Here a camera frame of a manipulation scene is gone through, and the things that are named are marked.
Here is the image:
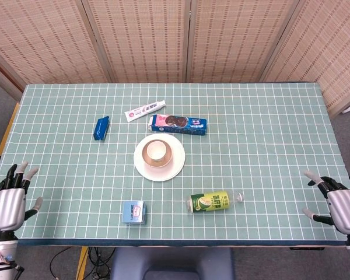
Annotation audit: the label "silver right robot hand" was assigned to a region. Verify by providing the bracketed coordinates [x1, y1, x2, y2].
[302, 170, 350, 236]

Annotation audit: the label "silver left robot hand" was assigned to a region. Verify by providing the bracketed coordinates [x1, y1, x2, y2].
[0, 160, 44, 233]

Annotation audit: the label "white paper cup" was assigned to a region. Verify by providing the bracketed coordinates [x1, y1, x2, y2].
[146, 142, 167, 163]

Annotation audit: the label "beige bowl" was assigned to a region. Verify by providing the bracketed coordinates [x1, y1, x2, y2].
[141, 139, 174, 169]

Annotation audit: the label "white paper plate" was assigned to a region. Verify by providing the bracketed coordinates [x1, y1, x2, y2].
[133, 134, 187, 182]

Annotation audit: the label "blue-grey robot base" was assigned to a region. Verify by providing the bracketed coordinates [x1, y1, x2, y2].
[109, 247, 236, 280]

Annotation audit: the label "green checked tablecloth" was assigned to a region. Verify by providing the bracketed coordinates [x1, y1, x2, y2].
[0, 82, 350, 247]

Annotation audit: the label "blue snack packet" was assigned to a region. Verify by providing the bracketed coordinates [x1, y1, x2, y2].
[93, 115, 111, 142]

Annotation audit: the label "light blue cardboard box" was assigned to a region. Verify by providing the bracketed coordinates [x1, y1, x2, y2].
[121, 200, 148, 226]

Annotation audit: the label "green label tea bottle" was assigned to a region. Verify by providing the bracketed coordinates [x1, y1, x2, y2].
[187, 191, 246, 214]

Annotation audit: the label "bamboo folding screen panel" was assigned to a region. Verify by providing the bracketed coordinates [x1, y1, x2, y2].
[0, 0, 113, 100]
[261, 0, 350, 117]
[186, 0, 301, 84]
[81, 0, 193, 84]

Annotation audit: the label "white toothpaste tube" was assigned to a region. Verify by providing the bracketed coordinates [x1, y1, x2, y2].
[124, 100, 167, 123]

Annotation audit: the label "blue cookie box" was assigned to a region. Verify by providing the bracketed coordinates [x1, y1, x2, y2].
[147, 114, 208, 137]

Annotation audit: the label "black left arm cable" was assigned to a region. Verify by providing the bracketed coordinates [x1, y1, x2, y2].
[13, 262, 26, 280]

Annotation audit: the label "black floor cables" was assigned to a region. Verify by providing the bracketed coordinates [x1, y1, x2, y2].
[49, 246, 117, 280]

